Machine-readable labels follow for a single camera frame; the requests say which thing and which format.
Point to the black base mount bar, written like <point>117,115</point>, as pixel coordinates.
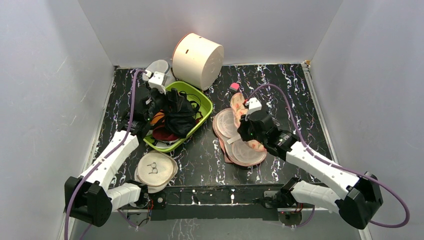
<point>243,201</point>

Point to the white cylindrical container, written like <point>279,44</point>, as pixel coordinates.
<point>197,61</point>

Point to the aluminium frame rail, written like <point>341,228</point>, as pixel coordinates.
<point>317,224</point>

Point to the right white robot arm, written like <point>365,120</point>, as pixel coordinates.
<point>355,197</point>

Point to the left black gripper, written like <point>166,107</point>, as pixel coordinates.
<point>153,91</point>

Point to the floral mesh laundry bag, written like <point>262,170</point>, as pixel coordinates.
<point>225,125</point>

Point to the pink small block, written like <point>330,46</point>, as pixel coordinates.
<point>234,87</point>

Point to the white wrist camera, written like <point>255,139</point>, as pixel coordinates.
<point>252,105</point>
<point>157,81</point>

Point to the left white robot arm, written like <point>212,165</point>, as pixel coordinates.
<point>88,197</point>

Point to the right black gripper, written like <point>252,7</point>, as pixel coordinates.
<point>247,129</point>

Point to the orange black bra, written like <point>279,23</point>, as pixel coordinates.
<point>157,118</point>

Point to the cream round mesh laundry bag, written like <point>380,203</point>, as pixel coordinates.
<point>155,169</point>

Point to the maroon bra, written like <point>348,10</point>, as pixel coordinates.
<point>161,133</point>

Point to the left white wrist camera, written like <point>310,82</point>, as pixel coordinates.
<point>157,81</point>

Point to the green plastic bin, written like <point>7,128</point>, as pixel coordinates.
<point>193,94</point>

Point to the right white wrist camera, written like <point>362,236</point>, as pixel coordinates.
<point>252,105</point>

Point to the white mesh cylindrical laundry bag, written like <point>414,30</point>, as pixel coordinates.
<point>162,66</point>

